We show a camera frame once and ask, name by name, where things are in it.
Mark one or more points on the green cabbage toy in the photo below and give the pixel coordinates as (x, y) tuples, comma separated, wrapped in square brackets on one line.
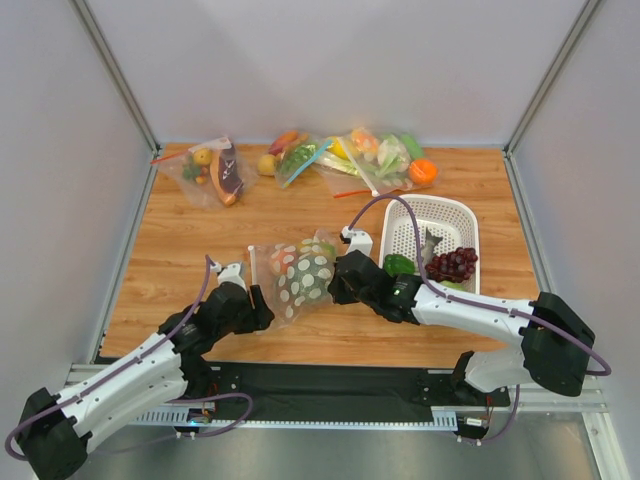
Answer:
[(453, 285)]

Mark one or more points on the polka dot zip bag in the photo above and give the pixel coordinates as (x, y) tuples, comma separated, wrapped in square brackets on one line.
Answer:
[(261, 274)]

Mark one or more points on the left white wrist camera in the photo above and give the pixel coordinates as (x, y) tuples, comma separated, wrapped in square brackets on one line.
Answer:
[(233, 273)]

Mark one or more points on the large zip bag vegetables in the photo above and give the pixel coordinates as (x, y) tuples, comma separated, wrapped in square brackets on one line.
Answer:
[(366, 162)]

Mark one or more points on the grey fish toy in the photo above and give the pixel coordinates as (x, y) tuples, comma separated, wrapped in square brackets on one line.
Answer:
[(427, 250)]

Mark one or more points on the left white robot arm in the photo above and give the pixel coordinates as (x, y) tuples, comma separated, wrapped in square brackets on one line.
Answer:
[(57, 432)]

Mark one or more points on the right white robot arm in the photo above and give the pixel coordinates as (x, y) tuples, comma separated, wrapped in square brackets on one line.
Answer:
[(546, 342)]

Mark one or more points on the yellow green pepper toy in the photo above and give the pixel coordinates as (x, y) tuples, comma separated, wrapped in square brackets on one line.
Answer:
[(316, 246)]

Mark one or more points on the red grapes toy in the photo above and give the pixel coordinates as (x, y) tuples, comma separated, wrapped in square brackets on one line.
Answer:
[(455, 266)]

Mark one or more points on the green bell pepper toy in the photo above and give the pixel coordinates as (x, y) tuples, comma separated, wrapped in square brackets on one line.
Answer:
[(396, 264)]

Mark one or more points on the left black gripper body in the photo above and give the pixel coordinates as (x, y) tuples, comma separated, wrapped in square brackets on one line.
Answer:
[(251, 310)]

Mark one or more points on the steak toy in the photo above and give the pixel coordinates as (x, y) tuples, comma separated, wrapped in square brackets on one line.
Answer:
[(225, 175)]

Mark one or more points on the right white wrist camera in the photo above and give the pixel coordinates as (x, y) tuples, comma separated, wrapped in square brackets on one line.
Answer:
[(356, 239)]

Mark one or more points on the yellow pear toy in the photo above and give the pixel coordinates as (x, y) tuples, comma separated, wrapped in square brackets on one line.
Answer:
[(266, 165)]

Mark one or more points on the orange fruit toy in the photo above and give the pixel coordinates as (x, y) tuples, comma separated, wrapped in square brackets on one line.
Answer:
[(422, 171)]

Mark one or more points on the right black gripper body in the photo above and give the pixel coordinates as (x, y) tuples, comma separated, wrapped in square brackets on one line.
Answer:
[(345, 279)]

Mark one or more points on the red mango toy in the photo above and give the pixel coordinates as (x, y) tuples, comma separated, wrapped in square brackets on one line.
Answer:
[(281, 142)]

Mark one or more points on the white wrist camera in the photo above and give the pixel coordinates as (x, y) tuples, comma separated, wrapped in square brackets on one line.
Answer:
[(233, 273), (356, 239)]

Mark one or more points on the zip bag with meat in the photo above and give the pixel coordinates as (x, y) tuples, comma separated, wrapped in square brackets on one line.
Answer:
[(190, 170)]

